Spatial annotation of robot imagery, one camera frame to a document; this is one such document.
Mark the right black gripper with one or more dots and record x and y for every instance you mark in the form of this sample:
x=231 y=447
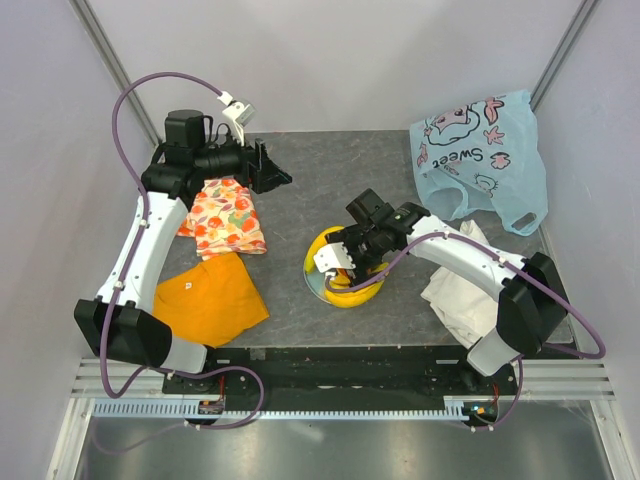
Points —
x=349 y=237

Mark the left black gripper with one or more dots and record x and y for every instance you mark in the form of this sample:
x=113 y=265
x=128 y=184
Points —
x=257 y=170

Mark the single yellow banana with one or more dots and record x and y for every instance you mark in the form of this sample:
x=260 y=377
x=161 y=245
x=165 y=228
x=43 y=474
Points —
x=319 y=242

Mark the yellow banana bunch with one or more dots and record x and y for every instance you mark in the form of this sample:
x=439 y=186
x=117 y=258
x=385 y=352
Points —
x=355 y=295

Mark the light blue plastic bag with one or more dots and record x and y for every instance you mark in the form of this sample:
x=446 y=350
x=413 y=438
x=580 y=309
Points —
x=482 y=156

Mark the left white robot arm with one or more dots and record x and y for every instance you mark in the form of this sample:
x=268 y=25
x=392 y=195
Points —
x=118 y=323

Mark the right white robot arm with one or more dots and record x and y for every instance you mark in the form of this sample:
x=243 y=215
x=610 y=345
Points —
x=531 y=300

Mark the blue and cream plate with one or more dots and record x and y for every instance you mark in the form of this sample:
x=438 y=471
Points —
x=315 y=281

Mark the floral orange cloth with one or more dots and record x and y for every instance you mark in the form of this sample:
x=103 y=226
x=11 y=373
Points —
x=223 y=220

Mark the white cloth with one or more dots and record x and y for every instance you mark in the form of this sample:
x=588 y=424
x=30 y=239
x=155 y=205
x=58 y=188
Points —
x=465 y=310

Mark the yellow orange cloth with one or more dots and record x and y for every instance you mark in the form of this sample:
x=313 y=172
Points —
x=212 y=303

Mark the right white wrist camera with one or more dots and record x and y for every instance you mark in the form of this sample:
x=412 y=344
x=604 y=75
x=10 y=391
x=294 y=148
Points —
x=332 y=257

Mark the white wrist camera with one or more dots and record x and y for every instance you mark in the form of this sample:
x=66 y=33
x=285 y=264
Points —
x=332 y=257
x=238 y=114

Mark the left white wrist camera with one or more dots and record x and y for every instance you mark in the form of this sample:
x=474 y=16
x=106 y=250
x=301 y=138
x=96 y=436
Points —
x=238 y=114

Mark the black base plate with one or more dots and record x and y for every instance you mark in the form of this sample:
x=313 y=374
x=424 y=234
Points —
x=428 y=371

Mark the slotted cable duct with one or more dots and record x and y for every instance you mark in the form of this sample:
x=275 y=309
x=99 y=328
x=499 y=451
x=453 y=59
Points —
x=203 y=408

